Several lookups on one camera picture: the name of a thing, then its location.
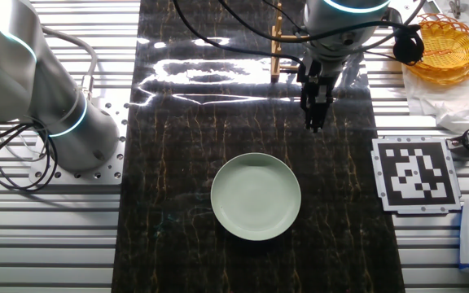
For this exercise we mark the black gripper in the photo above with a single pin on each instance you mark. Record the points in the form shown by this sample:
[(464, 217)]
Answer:
[(318, 83)]

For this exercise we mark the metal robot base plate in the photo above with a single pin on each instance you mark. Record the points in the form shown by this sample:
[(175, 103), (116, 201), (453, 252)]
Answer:
[(108, 175)]

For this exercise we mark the small metal clip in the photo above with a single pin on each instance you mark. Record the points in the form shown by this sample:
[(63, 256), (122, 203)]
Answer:
[(455, 8)]

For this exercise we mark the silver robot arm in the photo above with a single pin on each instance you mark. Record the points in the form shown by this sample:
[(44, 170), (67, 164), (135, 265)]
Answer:
[(10, 73)]

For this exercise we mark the white plastic bag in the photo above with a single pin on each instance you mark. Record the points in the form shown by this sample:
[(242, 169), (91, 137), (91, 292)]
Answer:
[(442, 106)]

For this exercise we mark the wrist-mounted camera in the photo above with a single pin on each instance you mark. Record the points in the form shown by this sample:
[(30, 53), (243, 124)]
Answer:
[(407, 46)]

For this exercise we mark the wooden dish rack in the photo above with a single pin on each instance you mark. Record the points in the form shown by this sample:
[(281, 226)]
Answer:
[(275, 53)]

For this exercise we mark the black marble pattern mat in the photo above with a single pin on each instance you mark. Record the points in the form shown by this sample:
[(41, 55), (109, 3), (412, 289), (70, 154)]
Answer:
[(177, 244)]

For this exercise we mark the pale green round plate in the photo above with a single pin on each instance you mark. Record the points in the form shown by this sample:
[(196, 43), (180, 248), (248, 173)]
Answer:
[(255, 197)]

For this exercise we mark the white paper sheet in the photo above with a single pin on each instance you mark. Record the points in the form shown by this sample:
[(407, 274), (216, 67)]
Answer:
[(467, 16)]

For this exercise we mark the black white marker board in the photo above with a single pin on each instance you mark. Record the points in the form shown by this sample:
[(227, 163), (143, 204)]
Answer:
[(415, 175)]

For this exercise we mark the orange wicker basket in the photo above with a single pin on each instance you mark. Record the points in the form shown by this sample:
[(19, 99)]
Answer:
[(450, 49)]

